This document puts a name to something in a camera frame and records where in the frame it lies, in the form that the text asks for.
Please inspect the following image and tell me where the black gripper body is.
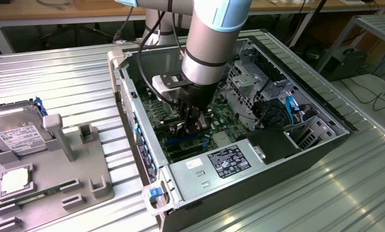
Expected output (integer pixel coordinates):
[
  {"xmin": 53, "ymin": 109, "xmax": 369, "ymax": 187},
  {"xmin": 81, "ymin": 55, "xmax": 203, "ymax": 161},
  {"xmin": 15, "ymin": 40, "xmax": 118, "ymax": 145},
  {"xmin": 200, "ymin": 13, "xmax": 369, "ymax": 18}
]
[{"xmin": 178, "ymin": 82, "xmax": 219, "ymax": 110}]

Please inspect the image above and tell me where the green graphics card with fan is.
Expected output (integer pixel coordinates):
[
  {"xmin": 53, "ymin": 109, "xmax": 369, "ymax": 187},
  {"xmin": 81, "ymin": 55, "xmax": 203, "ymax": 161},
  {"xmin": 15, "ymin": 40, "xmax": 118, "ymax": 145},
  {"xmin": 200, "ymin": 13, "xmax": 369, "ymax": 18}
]
[{"xmin": 164, "ymin": 113, "xmax": 212, "ymax": 143}]

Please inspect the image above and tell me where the green motherboard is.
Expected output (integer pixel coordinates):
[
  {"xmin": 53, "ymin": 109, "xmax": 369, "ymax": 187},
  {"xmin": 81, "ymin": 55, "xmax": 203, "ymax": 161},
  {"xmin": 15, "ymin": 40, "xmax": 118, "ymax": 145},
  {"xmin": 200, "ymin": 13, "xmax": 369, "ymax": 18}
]
[{"xmin": 136, "ymin": 81, "xmax": 244, "ymax": 162}]

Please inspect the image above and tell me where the silver chipset heatsink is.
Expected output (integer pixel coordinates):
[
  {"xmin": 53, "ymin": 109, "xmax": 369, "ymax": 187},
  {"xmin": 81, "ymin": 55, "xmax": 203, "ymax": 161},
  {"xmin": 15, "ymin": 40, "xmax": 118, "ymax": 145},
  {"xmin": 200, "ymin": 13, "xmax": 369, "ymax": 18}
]
[{"xmin": 211, "ymin": 132, "xmax": 235, "ymax": 147}]

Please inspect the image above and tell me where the silver perforated drive cage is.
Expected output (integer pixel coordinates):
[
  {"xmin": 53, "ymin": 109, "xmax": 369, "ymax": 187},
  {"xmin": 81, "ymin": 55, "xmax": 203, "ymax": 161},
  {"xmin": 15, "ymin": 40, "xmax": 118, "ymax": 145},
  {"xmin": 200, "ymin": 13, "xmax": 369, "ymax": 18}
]
[{"xmin": 226, "ymin": 40, "xmax": 296, "ymax": 102}]

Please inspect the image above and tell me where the silver power supply with label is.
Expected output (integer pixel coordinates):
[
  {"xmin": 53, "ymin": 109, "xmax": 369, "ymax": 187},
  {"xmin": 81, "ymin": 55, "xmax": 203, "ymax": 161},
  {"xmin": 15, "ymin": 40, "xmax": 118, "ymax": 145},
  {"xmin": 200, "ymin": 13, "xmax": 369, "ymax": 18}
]
[{"xmin": 167, "ymin": 140, "xmax": 268, "ymax": 204}]

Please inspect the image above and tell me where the black plastic air shroud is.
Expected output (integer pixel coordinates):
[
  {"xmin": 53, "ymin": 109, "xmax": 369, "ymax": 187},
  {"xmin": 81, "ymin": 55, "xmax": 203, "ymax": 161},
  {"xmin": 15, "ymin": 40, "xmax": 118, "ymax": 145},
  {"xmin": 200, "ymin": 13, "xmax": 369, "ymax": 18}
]
[{"xmin": 244, "ymin": 126, "xmax": 306, "ymax": 165}]

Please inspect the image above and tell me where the silver disk bay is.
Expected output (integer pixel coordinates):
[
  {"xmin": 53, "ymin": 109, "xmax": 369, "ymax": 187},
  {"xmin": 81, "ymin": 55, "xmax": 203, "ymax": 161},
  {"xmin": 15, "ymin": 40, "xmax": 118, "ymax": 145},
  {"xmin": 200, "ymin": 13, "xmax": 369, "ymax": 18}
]
[{"xmin": 282, "ymin": 115, "xmax": 339, "ymax": 151}]

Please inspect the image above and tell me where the black open PC case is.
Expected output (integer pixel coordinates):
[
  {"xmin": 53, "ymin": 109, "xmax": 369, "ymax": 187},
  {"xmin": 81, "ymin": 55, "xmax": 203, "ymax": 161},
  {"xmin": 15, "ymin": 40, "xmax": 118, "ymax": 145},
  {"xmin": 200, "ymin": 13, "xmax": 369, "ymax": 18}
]
[{"xmin": 107, "ymin": 35, "xmax": 359, "ymax": 232}]

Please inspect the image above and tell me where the grey plastic parts rack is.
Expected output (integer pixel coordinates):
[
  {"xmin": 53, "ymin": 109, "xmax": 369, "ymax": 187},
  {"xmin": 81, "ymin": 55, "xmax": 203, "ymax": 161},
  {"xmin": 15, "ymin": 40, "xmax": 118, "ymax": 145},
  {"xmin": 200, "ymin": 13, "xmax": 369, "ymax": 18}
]
[{"xmin": 0, "ymin": 113, "xmax": 116, "ymax": 232}]

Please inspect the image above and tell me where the hard disk with white label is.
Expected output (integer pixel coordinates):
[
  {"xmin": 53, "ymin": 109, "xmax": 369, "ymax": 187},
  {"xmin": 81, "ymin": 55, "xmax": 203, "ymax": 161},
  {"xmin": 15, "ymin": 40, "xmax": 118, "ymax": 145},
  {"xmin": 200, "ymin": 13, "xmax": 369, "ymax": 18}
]
[{"xmin": 0, "ymin": 101, "xmax": 51, "ymax": 157}]

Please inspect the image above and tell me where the long wooden desk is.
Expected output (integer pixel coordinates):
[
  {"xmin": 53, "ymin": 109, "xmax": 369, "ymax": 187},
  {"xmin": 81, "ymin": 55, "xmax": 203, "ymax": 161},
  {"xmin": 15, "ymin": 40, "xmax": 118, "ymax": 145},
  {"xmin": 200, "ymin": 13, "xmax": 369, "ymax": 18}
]
[{"xmin": 0, "ymin": 0, "xmax": 385, "ymax": 22}]

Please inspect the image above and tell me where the green RAM stick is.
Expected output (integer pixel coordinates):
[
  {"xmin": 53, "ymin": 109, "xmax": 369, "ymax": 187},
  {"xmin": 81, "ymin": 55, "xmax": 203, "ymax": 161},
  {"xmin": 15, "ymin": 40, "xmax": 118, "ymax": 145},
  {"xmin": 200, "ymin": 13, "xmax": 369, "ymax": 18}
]
[{"xmin": 0, "ymin": 180, "xmax": 77, "ymax": 210}]

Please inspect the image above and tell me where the silver CPU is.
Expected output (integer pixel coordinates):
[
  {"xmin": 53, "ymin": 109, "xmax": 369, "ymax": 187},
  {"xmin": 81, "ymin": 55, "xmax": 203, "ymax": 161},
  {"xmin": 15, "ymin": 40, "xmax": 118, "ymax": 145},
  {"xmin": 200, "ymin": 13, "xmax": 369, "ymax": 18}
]
[{"xmin": 0, "ymin": 168, "xmax": 32, "ymax": 194}]

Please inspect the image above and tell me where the metal slat side table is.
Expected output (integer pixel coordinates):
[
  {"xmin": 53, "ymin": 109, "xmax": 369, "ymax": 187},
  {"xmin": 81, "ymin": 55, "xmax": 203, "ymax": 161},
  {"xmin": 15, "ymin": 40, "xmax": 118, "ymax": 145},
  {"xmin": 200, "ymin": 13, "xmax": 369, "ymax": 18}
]
[{"xmin": 314, "ymin": 14, "xmax": 385, "ymax": 73}]

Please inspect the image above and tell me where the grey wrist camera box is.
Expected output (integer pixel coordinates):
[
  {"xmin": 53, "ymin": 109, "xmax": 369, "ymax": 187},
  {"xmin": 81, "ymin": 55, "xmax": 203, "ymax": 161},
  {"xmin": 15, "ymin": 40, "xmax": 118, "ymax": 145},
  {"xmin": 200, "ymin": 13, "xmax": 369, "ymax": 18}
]
[{"xmin": 151, "ymin": 73, "xmax": 192, "ymax": 103}]

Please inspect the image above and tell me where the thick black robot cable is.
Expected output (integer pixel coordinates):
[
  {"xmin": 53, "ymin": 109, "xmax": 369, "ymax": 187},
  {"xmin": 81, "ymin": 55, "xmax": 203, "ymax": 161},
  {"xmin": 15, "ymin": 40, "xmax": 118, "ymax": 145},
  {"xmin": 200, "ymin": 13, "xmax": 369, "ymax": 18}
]
[{"xmin": 138, "ymin": 0, "xmax": 180, "ymax": 106}]

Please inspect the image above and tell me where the black wire bundle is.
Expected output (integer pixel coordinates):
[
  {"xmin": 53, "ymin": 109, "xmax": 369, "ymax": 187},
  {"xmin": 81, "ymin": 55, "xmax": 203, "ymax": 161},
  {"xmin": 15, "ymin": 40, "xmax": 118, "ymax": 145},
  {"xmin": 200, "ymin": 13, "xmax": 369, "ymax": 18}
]
[{"xmin": 252, "ymin": 99, "xmax": 294, "ymax": 129}]

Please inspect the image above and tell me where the blue disk data wire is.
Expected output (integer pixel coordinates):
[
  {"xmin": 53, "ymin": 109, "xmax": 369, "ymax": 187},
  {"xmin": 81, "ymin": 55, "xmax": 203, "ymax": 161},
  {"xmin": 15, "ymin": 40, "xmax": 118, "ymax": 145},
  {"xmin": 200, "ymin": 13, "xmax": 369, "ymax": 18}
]
[{"xmin": 283, "ymin": 95, "xmax": 302, "ymax": 127}]

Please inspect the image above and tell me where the thin grey hanging cable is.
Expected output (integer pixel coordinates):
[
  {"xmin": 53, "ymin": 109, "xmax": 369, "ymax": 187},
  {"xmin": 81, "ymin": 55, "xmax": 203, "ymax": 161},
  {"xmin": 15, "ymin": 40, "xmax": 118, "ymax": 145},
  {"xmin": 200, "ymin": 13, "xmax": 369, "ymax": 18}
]
[{"xmin": 113, "ymin": 6, "xmax": 135, "ymax": 45}]

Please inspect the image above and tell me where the black box with handle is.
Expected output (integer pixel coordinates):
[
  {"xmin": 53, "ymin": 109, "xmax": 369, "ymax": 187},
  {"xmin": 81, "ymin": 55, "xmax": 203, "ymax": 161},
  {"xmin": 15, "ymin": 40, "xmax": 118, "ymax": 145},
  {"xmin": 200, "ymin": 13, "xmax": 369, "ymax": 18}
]
[{"xmin": 321, "ymin": 47, "xmax": 370, "ymax": 82}]

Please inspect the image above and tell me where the thin black loose cable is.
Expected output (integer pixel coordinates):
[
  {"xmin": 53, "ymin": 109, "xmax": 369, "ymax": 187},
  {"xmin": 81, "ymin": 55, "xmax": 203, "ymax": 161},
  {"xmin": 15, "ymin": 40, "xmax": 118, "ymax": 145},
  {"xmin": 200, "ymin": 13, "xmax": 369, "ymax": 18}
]
[{"xmin": 339, "ymin": 79, "xmax": 385, "ymax": 112}]

